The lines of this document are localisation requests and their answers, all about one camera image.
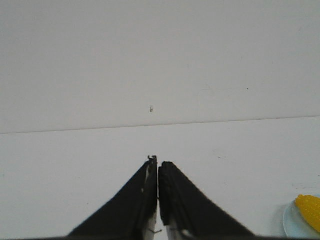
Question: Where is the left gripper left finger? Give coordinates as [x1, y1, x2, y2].
[68, 155, 158, 237]

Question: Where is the yellow corn cob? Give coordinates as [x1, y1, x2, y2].
[294, 194, 320, 233]

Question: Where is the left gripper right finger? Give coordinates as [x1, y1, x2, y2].
[158, 161, 254, 237]

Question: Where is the light blue round plate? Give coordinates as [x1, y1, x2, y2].
[282, 195, 320, 240]

